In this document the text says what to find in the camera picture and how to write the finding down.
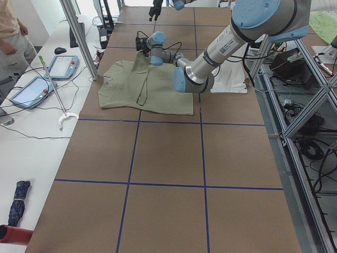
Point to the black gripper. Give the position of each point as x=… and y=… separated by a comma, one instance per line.
x=156, y=3
x=144, y=46

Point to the green long-sleeve shirt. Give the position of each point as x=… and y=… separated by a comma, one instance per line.
x=141, y=85

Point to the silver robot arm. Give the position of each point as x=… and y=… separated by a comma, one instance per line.
x=282, y=21
x=178, y=4

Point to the black power adapter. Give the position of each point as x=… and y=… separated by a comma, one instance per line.
x=103, y=36

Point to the far blue teach pendant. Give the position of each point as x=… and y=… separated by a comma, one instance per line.
x=62, y=67

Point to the blue teach pendant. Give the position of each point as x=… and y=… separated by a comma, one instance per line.
x=62, y=67
x=33, y=93

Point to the black computer mouse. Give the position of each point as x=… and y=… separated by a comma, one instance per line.
x=59, y=50

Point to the white reacher grabber stick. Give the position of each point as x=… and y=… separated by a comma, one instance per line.
x=65, y=114

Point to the near blue teach pendant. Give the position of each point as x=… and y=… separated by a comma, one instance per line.
x=33, y=93

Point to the seated person in beige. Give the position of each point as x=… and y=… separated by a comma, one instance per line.
x=17, y=51

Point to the folded dark blue umbrella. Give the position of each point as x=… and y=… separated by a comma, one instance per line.
x=18, y=206

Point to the red cylinder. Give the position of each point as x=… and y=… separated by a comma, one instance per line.
x=15, y=235

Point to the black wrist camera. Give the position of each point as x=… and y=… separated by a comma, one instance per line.
x=140, y=39

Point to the aluminium frame post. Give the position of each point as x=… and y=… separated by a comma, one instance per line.
x=70, y=14

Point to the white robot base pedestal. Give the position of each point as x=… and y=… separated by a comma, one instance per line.
x=229, y=78

